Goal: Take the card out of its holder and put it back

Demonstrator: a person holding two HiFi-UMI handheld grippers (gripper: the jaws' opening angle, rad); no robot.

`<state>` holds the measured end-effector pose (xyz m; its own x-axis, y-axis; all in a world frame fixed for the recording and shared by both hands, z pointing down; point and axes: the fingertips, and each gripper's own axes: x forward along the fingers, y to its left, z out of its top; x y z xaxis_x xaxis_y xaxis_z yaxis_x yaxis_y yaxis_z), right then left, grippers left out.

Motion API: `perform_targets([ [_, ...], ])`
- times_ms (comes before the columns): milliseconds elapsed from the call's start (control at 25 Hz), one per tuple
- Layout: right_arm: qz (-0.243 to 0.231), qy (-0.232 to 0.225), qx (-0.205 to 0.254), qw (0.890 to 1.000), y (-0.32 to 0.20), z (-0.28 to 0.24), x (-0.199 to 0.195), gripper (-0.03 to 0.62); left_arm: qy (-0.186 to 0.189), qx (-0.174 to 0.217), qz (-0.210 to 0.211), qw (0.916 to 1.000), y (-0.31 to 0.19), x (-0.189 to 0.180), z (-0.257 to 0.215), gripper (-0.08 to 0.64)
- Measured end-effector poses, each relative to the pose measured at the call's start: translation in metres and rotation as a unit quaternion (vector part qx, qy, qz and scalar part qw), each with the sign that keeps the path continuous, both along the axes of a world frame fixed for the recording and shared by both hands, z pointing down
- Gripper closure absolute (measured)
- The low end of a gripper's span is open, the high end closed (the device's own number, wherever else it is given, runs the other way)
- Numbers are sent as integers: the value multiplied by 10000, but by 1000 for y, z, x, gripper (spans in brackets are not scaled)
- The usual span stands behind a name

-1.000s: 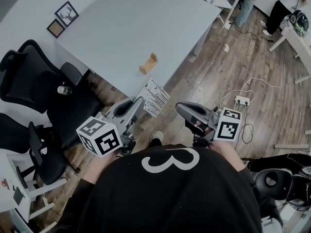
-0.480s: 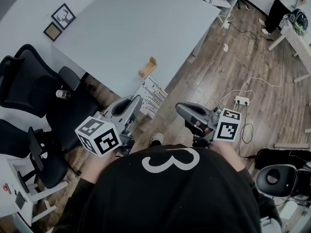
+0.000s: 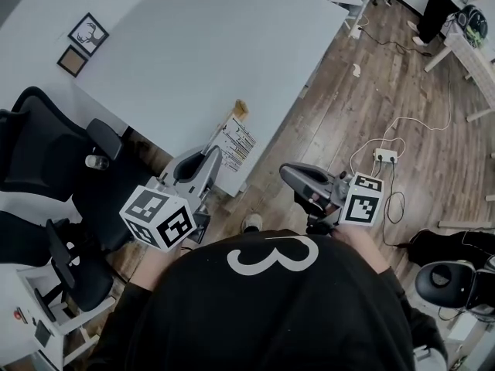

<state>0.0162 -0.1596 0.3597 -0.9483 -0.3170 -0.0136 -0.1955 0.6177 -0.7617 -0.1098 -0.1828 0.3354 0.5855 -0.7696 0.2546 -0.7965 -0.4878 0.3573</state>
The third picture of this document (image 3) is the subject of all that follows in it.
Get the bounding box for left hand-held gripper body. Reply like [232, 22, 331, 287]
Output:
[118, 145, 224, 253]

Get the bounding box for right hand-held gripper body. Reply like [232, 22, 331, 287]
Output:
[278, 162, 385, 236]

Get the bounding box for white printed card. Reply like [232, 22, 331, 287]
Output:
[213, 115, 258, 174]

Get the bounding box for wooden card holder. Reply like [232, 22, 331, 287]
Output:
[222, 98, 250, 125]

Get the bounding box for person's right forearm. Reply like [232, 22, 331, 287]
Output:
[332, 222, 392, 276]

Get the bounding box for person's left forearm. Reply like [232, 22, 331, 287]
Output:
[127, 241, 196, 291]

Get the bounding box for white power strip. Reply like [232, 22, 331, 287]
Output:
[373, 148, 399, 165]

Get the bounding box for clear glass cup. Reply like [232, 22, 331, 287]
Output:
[84, 154, 111, 170]

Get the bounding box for person's light shoe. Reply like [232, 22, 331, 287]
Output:
[241, 213, 264, 234]

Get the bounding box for black bag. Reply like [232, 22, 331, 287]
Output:
[408, 228, 495, 274]

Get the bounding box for black armrest office chair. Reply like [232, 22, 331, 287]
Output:
[0, 210, 117, 323]

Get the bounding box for black mesh office chair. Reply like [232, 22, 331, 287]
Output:
[0, 86, 155, 251]

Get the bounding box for person's black printed shirt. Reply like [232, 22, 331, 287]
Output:
[87, 228, 449, 371]

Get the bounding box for black framed cork board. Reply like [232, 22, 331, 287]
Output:
[56, 44, 89, 79]

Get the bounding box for black framed deer picture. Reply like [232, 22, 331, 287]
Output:
[67, 12, 110, 57]

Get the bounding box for white equipment cart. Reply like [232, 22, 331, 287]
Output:
[0, 263, 117, 371]

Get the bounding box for black flat device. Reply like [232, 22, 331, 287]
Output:
[33, 320, 53, 349]

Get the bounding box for white side table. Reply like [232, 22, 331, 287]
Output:
[423, 25, 495, 123]

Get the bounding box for black backpack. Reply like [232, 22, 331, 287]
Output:
[452, 3, 489, 42]

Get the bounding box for black looped cable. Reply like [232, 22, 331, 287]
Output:
[381, 162, 411, 249]

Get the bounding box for white power cable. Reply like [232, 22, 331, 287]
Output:
[349, 66, 453, 177]

